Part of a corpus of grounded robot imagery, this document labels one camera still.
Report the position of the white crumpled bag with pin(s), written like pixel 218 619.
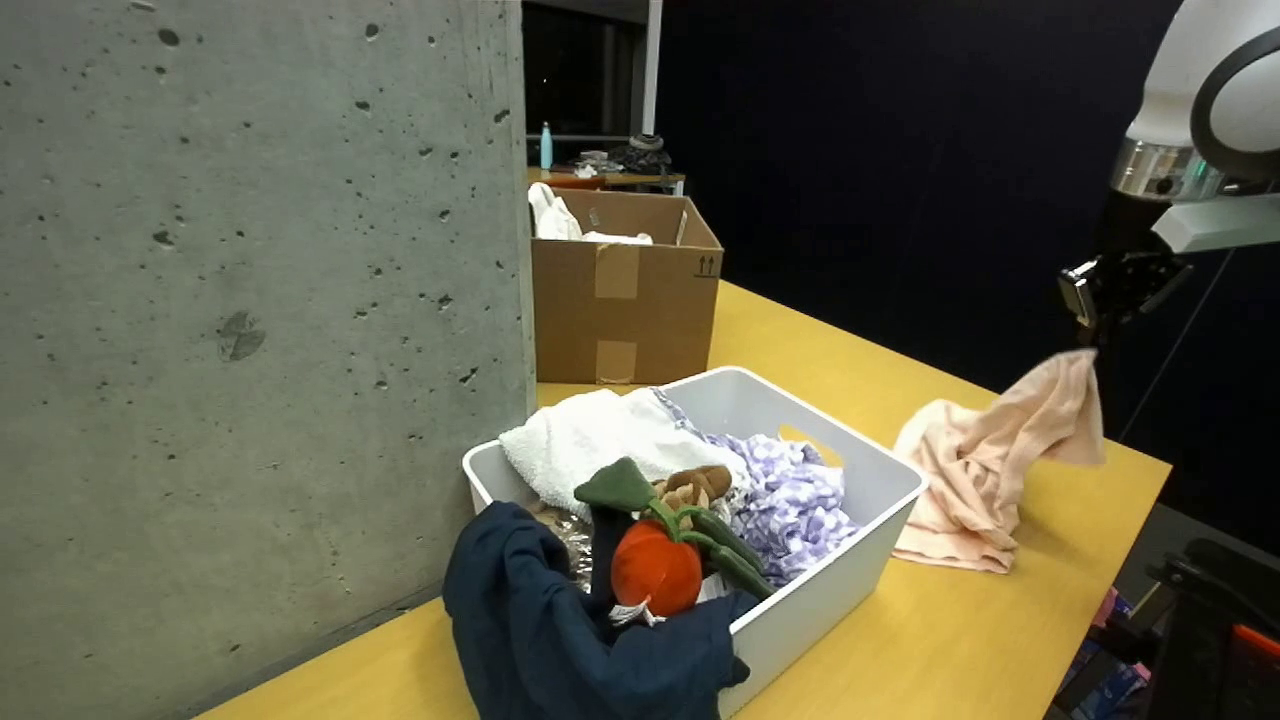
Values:
pixel 549 213

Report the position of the black clamp with orange tip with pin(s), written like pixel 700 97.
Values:
pixel 1206 626

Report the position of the white textured cloth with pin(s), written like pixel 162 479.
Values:
pixel 584 442

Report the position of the brown cardboard box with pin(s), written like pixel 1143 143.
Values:
pixel 626 314

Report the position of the purple floral cloth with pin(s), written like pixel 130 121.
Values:
pixel 787 506

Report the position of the light pink shirt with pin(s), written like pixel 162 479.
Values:
pixel 972 480

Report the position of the grey clutter pile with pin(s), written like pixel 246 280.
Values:
pixel 626 159

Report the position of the orange plush with green leaves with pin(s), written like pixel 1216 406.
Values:
pixel 655 566

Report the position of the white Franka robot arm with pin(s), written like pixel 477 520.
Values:
pixel 1215 82

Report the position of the navy blue cloth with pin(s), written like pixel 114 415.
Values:
pixel 546 643

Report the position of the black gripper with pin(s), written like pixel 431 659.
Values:
pixel 1138 255

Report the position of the white plastic basket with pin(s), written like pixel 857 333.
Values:
pixel 826 601

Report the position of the light blue bottle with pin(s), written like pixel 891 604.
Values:
pixel 546 147

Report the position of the long wooden window desk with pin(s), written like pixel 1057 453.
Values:
pixel 626 182

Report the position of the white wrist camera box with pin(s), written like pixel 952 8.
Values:
pixel 1222 222

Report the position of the white window frame post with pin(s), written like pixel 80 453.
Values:
pixel 655 66

